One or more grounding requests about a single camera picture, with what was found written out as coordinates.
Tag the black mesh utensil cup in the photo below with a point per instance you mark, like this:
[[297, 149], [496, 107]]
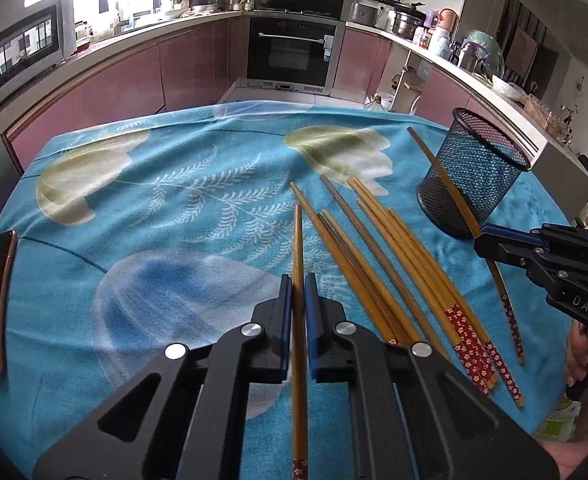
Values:
[[482, 162]]

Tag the microwave oven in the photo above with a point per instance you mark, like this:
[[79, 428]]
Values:
[[43, 36]]

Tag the bamboo chopstick red floral end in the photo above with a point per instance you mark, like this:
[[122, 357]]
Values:
[[432, 289]]

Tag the blue floral tablecloth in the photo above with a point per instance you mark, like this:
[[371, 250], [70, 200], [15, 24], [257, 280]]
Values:
[[173, 227]]

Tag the pink kitchen cabinets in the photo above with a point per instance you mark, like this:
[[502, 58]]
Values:
[[184, 63]]

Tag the light bamboo chopstick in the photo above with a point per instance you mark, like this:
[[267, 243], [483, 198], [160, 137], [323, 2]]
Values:
[[350, 274]]

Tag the built-in black oven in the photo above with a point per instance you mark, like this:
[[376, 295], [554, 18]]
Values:
[[290, 52]]

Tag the dark brown chopstick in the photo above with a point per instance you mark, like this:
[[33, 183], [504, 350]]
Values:
[[388, 268]]

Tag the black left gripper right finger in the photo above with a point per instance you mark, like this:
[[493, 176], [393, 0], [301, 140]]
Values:
[[413, 414]]

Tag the brown chopstick middle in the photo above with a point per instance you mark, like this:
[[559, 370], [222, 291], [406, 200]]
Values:
[[381, 306]]

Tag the steel cooking pot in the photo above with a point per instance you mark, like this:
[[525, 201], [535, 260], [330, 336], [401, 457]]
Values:
[[407, 20]]

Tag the person's right hand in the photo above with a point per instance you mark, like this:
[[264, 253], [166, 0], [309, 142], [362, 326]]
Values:
[[576, 354]]

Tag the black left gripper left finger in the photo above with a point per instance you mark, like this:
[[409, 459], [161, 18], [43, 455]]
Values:
[[183, 415]]

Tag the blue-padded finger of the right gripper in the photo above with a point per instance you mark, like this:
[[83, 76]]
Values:
[[505, 245]]

